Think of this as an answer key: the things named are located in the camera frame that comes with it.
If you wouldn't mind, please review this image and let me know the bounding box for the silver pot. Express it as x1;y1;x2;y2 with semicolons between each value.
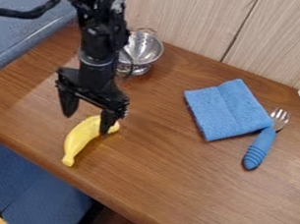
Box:
113;25;168;81

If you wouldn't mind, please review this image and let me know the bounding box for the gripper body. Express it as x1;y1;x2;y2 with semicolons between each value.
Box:
52;56;135;120

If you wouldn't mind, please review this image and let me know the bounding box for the blue cloth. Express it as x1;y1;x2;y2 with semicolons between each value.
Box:
179;74;278;148

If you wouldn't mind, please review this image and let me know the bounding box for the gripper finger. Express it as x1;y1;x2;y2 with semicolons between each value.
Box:
97;108;121;139
54;87;83;120

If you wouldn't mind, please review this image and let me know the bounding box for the blue-handled fork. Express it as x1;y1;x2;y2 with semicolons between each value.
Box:
240;104;291;174

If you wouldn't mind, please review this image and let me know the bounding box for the yellow toy banana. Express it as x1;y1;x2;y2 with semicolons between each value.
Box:
59;111;124;172

